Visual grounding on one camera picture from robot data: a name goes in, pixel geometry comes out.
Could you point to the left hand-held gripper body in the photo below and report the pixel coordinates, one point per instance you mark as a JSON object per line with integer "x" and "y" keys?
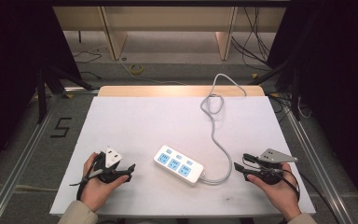
{"x": 111, "y": 157}

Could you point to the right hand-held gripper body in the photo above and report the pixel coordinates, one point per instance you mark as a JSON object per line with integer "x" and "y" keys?
{"x": 273, "y": 157}

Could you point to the person's left hand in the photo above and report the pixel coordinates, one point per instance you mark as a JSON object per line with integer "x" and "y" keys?
{"x": 94, "y": 193}

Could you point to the person's right hand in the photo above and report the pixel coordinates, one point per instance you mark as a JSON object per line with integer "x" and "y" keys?
{"x": 281, "y": 194}

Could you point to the white power strip blue sockets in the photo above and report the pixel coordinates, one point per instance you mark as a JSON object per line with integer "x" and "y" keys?
{"x": 179, "y": 165}

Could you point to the black metal stand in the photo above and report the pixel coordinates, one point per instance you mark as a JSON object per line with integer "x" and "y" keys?
{"x": 51, "y": 84}
{"x": 293, "y": 90}

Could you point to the black curtain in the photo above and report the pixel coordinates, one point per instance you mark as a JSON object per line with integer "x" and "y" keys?
{"x": 15, "y": 77}
{"x": 338, "y": 93}

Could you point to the yellow tape roll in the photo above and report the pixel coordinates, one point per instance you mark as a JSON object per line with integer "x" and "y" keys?
{"x": 136, "y": 69}

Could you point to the wooden shelf unit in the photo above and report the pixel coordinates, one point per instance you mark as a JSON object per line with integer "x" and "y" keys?
{"x": 167, "y": 18}

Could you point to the aluminium floor rail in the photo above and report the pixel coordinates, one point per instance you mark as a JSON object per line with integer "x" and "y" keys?
{"x": 18, "y": 161}
{"x": 320, "y": 168}

